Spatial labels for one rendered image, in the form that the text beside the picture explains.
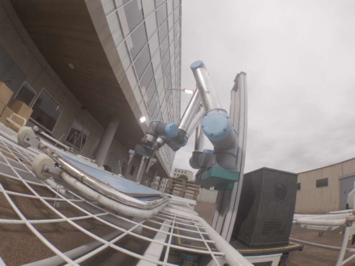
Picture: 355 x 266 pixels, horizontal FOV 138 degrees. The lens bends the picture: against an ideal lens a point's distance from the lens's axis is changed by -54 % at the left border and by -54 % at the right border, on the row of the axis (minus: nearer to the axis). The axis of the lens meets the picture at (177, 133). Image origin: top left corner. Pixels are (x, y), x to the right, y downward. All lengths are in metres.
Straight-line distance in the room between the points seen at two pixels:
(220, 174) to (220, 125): 0.26
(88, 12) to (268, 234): 4.45
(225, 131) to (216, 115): 0.09
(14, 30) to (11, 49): 0.70
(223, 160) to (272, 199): 0.43
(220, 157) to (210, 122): 0.22
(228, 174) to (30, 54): 6.77
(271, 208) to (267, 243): 0.24
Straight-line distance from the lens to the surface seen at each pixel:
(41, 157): 0.40
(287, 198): 1.12
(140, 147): 0.99
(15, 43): 6.52
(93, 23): 4.04
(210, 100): 0.87
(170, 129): 0.91
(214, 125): 0.72
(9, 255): 0.89
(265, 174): 1.00
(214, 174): 0.79
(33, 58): 6.76
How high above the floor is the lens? 0.58
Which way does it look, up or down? 23 degrees up
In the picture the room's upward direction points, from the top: 16 degrees clockwise
